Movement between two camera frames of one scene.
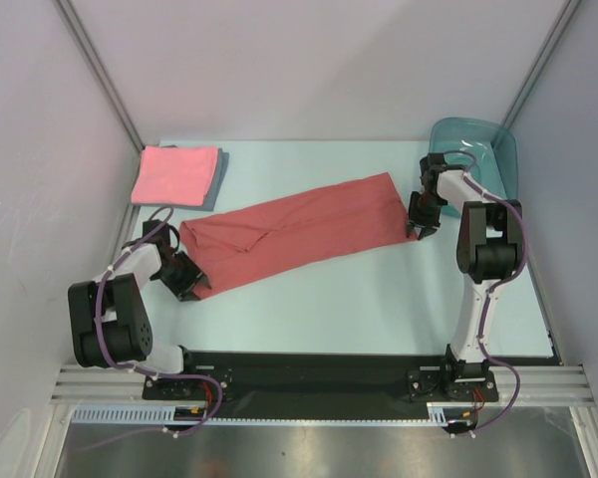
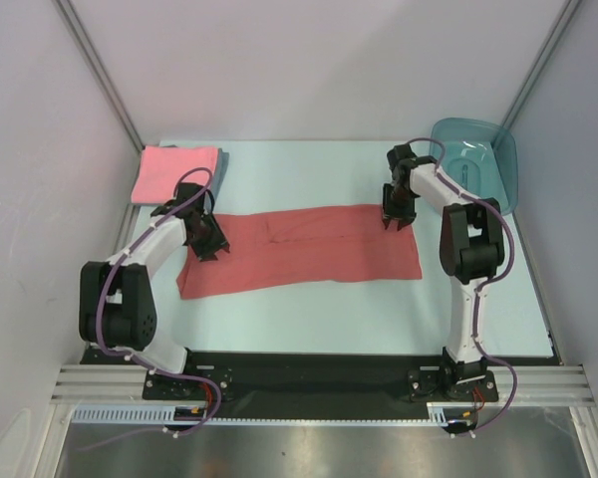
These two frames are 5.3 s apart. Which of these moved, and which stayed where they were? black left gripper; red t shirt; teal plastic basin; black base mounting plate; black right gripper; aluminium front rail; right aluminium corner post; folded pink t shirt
Moved: black left gripper; red t shirt; black right gripper
Stayed: aluminium front rail; folded pink t shirt; teal plastic basin; black base mounting plate; right aluminium corner post
